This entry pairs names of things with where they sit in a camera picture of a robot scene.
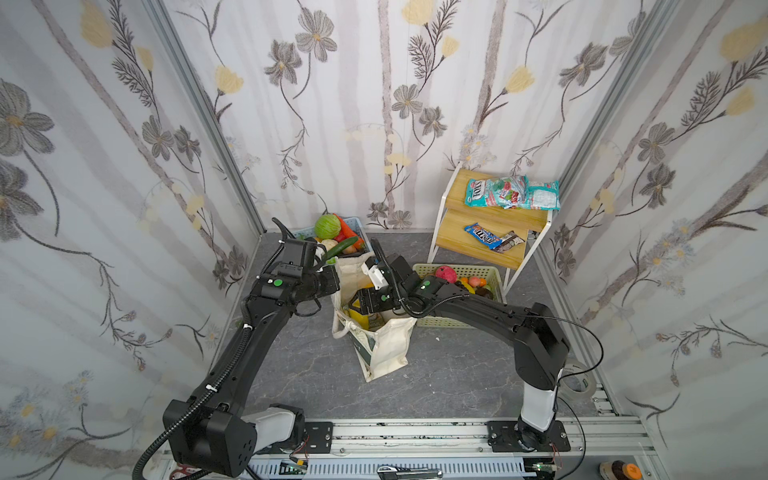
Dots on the red green candy packet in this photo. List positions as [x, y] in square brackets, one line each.
[503, 192]

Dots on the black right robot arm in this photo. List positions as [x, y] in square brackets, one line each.
[536, 336]

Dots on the teal white snack packet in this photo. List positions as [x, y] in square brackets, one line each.
[541, 195]

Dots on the green plastic fruit basket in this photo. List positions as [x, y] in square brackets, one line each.
[481, 279]

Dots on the white wooden two-tier shelf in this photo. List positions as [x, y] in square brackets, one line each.
[454, 215]

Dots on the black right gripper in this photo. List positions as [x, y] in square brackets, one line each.
[365, 300]

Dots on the orange capped bottle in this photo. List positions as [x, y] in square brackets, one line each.
[620, 470]

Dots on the blue chocolate bar packet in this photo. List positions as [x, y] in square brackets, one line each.
[484, 236]

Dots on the green cabbage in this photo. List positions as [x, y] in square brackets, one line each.
[327, 226]

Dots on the green cucumber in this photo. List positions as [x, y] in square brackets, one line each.
[348, 244]

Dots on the cream canvas grocery bag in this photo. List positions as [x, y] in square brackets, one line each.
[381, 341]

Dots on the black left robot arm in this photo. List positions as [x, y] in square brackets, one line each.
[207, 431]

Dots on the blue plastic vegetable basket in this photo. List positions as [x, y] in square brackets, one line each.
[351, 226]

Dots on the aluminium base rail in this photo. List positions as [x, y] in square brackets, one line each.
[469, 448]

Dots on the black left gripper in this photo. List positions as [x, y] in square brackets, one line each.
[327, 279]

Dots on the brown snack bar packet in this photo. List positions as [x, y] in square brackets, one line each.
[509, 241]

